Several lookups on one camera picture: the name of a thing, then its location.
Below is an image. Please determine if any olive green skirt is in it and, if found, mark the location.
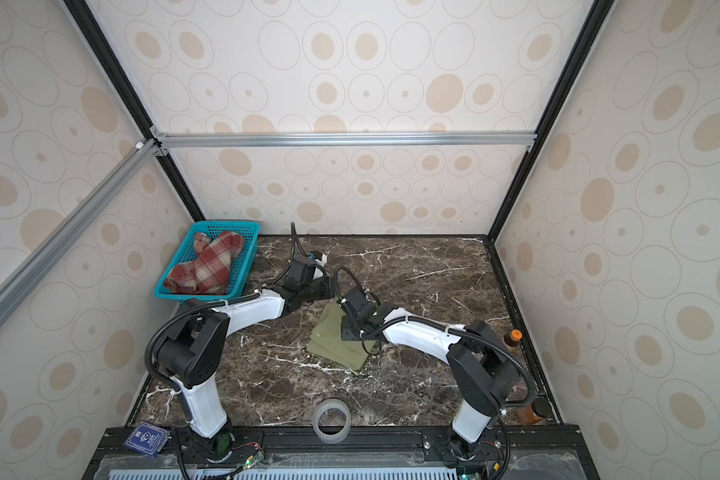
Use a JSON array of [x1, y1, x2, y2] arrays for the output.
[[307, 302, 378, 371]]

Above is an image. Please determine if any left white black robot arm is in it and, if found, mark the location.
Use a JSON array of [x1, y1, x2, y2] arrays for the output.
[[144, 276, 333, 461]]

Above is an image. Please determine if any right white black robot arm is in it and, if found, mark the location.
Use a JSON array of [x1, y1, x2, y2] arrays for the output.
[[340, 299, 538, 460]]

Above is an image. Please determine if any teal plastic basket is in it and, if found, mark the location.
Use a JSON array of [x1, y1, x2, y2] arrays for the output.
[[154, 220, 260, 301]]

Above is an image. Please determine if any red plaid skirt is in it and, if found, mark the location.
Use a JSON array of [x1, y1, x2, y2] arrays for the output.
[[162, 231, 245, 295]]

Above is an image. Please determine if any clear tape roll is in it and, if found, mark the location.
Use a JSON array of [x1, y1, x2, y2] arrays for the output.
[[311, 398, 351, 445]]

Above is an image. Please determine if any brown bottle orange cap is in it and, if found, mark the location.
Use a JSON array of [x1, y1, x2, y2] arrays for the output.
[[503, 329, 523, 349]]

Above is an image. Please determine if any brown jar black lid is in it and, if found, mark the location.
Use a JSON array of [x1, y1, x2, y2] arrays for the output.
[[516, 397, 554, 426]]

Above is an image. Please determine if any blue card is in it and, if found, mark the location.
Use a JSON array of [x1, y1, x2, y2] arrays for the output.
[[124, 422, 170, 458]]

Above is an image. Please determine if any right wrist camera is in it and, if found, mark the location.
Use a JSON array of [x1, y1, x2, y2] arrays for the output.
[[340, 287, 377, 321]]

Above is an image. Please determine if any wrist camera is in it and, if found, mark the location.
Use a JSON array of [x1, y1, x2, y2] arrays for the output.
[[285, 251, 328, 289], [340, 287, 377, 321]]

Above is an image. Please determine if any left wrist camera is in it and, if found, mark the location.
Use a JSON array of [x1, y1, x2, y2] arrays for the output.
[[285, 251, 328, 289]]

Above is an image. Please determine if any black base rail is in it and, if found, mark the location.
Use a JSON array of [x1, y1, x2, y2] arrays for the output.
[[83, 425, 599, 479]]

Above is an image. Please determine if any horizontal aluminium rail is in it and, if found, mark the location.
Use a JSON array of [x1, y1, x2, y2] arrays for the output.
[[157, 131, 537, 148]]

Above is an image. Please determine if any left slanted aluminium rail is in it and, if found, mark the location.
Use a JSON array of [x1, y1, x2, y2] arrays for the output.
[[0, 139, 157, 328]]

